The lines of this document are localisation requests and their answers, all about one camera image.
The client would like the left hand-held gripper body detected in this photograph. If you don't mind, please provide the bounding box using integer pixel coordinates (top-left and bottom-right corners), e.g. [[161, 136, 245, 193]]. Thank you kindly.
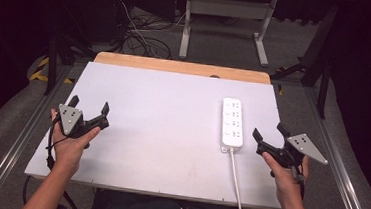
[[55, 104, 112, 143]]

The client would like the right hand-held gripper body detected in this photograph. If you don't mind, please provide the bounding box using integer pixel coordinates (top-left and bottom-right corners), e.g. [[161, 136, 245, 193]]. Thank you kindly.
[[254, 129, 331, 173]]

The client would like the person's left hand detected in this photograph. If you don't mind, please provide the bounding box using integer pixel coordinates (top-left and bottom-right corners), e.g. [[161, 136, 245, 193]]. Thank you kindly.
[[46, 108, 104, 180]]

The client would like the person's right hand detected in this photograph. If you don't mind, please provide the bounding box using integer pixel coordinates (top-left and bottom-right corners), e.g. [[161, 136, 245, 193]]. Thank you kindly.
[[257, 152, 312, 206]]

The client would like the white power strip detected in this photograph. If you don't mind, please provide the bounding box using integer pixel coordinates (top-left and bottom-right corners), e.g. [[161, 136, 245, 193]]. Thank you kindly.
[[218, 96, 248, 155]]

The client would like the black metal stand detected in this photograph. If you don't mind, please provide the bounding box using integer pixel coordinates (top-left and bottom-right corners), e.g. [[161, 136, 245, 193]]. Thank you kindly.
[[267, 0, 339, 121], [41, 31, 98, 100]]

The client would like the yellow black hazard tape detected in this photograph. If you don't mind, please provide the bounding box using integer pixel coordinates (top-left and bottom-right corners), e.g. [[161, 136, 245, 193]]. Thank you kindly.
[[29, 54, 77, 86]]

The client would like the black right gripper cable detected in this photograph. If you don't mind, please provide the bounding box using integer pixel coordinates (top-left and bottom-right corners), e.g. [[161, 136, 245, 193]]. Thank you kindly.
[[247, 156, 307, 209]]

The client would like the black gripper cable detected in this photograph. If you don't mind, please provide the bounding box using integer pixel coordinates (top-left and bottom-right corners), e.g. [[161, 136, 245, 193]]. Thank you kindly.
[[20, 111, 90, 209], [247, 156, 307, 209]]

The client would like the aluminium floor rail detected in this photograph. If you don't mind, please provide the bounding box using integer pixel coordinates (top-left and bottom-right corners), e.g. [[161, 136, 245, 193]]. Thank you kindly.
[[0, 59, 74, 209], [293, 86, 371, 209]]

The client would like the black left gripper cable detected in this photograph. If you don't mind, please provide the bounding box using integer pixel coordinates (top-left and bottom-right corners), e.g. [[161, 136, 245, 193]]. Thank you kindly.
[[20, 111, 90, 209]]

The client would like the white power strip cable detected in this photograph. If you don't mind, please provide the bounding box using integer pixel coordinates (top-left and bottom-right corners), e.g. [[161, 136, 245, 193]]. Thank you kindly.
[[224, 147, 249, 209]]

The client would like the black floor cable bundle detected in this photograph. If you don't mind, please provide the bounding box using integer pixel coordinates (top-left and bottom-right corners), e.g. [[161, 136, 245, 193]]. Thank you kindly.
[[115, 10, 177, 61]]

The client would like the thin white floor cable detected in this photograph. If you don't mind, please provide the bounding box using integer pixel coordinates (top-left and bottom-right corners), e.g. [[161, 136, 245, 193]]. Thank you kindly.
[[107, 0, 189, 60]]

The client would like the white metal desk frame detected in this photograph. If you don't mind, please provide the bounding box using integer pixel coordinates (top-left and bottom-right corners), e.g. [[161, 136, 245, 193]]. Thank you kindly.
[[177, 0, 279, 68]]

